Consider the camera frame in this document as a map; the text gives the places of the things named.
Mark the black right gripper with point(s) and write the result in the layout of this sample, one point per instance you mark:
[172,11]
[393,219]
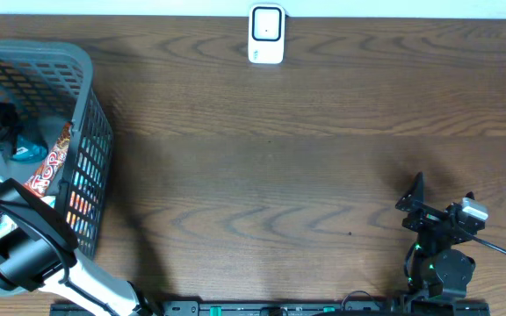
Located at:
[412,200]

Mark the orange Top chocolate bar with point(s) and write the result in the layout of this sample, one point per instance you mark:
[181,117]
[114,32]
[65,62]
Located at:
[40,181]

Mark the grey plastic shopping basket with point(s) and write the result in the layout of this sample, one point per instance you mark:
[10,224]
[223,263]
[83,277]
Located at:
[50,84]

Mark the blue mouthwash bottle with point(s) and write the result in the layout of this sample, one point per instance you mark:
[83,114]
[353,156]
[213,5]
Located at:
[30,149]

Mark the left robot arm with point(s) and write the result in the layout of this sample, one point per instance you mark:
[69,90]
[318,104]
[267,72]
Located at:
[39,250]

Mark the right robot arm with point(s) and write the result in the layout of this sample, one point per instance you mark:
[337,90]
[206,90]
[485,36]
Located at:
[437,273]

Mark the white barcode scanner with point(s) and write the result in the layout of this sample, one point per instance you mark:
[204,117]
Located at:
[266,39]

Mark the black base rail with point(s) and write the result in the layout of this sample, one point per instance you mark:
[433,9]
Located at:
[356,306]

